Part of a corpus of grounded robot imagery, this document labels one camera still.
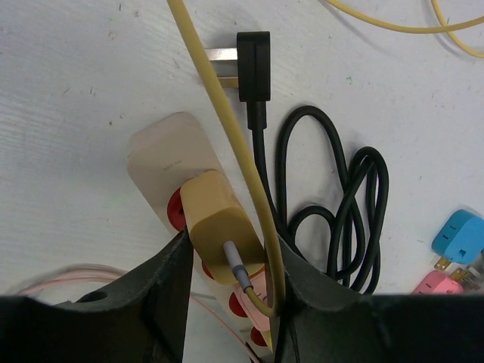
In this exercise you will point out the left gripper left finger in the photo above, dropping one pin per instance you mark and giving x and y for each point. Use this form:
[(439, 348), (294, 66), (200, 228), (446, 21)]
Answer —
[(140, 317)]

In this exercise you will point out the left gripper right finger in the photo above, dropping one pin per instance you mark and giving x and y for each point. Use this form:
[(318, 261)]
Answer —
[(323, 321)]

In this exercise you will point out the pink plug adapter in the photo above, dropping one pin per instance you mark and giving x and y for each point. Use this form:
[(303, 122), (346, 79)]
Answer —
[(438, 282)]

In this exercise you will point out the yellow charger plug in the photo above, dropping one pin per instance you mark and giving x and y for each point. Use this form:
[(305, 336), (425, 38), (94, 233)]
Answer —
[(213, 217)]

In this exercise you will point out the blue plug adapter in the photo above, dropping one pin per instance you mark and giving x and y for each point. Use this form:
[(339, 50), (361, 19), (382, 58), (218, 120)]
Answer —
[(460, 240)]

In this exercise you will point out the beige multicolour power strip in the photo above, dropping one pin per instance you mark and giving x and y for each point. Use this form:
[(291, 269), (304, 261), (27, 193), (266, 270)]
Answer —
[(161, 159)]

